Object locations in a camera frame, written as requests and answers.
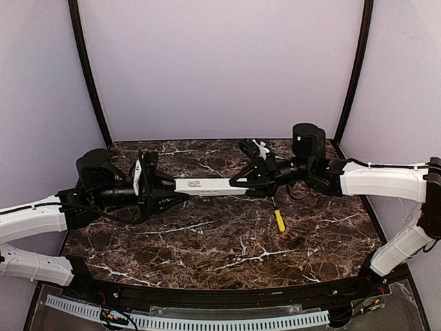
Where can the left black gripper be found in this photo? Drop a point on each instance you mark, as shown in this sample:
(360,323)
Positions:
(150,198)

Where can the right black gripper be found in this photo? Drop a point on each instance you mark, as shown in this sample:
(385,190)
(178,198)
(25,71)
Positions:
(269,173)

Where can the white remote control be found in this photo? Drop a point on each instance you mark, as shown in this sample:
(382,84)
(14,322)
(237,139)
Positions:
(207,187)

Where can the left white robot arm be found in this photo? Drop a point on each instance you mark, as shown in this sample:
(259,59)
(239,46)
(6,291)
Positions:
(103,190)

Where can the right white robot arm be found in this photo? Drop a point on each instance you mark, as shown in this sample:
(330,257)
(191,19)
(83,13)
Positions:
(420,182)

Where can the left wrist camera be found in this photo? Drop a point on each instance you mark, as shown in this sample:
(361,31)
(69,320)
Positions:
(144,168)

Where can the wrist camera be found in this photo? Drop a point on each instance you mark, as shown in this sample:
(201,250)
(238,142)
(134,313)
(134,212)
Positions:
(144,168)
(254,148)

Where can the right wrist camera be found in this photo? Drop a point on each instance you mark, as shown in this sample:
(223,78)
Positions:
(254,148)

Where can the yellow handled screwdriver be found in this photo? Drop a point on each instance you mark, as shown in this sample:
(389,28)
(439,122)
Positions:
(278,216)

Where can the white slotted cable duct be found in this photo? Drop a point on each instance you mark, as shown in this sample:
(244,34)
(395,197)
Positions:
(158,318)

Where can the black front table rail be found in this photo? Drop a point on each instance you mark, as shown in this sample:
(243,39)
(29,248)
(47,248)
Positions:
(331,294)

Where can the right black frame post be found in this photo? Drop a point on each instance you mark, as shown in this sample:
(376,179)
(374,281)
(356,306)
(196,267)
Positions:
(359,57)

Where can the black frame post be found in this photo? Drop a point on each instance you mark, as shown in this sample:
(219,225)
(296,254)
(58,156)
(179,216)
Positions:
(359,57)
(79,37)

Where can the left black frame post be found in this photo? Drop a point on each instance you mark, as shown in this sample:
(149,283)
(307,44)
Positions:
(79,37)

